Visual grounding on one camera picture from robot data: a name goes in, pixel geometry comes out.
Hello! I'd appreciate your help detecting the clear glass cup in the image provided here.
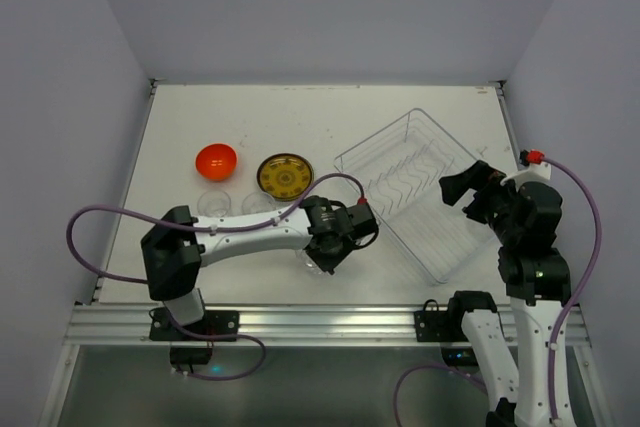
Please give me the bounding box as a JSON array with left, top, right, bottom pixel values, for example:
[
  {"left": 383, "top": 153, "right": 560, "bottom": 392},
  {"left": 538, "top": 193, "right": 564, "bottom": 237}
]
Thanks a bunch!
[
  {"left": 197, "top": 190, "right": 232, "bottom": 217},
  {"left": 296, "top": 250, "right": 324, "bottom": 276},
  {"left": 241, "top": 192, "right": 277, "bottom": 215}
]

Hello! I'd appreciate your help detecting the yellow patterned plate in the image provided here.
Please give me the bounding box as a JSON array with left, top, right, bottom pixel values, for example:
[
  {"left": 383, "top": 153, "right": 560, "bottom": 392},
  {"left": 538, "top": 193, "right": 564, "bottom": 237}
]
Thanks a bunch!
[{"left": 256, "top": 153, "right": 315, "bottom": 202}]

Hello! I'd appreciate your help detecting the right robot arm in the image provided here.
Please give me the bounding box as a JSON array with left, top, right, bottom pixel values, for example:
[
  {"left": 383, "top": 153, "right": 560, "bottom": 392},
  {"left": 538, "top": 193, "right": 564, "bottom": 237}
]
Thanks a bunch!
[{"left": 439, "top": 161, "right": 576, "bottom": 426}]

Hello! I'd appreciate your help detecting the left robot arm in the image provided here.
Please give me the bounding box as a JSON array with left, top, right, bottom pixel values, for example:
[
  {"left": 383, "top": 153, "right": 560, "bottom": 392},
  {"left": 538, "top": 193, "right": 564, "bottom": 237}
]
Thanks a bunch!
[{"left": 141, "top": 196, "right": 379, "bottom": 327}]

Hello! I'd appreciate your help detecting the orange bowl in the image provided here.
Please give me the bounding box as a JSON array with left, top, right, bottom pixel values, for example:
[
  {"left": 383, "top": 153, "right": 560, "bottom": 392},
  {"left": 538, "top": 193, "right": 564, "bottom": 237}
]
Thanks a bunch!
[{"left": 195, "top": 143, "right": 238, "bottom": 182}]

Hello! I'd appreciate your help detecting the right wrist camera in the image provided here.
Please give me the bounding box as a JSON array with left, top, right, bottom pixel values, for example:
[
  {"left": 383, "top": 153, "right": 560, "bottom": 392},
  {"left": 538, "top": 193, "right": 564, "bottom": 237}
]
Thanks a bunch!
[{"left": 500, "top": 150, "right": 551, "bottom": 188}]

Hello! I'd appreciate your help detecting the white wire dish rack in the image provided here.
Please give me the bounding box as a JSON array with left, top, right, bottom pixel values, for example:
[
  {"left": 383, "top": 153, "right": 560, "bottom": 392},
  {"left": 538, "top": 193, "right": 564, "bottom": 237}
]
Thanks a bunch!
[{"left": 334, "top": 109, "right": 492, "bottom": 285}]

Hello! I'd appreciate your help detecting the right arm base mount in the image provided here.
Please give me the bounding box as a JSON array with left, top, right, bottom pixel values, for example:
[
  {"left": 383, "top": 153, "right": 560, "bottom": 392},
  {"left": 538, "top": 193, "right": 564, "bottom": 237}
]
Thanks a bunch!
[{"left": 413, "top": 291, "right": 497, "bottom": 343}]

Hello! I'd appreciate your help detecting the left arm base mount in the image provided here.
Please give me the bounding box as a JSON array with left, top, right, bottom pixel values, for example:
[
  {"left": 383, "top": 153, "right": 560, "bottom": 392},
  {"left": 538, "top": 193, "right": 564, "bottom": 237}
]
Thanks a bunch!
[{"left": 148, "top": 307, "right": 240, "bottom": 342}]

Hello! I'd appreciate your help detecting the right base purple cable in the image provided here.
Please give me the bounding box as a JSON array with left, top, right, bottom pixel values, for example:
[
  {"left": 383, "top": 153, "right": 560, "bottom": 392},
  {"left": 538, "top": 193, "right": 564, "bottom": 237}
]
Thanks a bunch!
[{"left": 393, "top": 364, "right": 489, "bottom": 427}]

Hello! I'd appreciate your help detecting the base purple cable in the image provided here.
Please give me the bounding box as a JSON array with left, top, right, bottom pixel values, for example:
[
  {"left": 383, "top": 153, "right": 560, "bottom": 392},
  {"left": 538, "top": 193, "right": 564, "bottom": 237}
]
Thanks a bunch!
[
  {"left": 393, "top": 364, "right": 489, "bottom": 427},
  {"left": 169, "top": 331, "right": 267, "bottom": 381}
]

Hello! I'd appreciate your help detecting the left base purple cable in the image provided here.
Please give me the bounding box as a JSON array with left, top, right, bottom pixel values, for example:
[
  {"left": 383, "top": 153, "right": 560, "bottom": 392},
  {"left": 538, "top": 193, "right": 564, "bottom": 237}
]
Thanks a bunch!
[{"left": 169, "top": 331, "right": 267, "bottom": 381}]

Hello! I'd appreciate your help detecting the aluminium mounting rail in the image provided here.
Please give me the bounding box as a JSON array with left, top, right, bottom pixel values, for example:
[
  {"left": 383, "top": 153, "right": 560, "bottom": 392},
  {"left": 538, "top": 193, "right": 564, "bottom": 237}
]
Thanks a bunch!
[{"left": 64, "top": 302, "right": 596, "bottom": 348}]

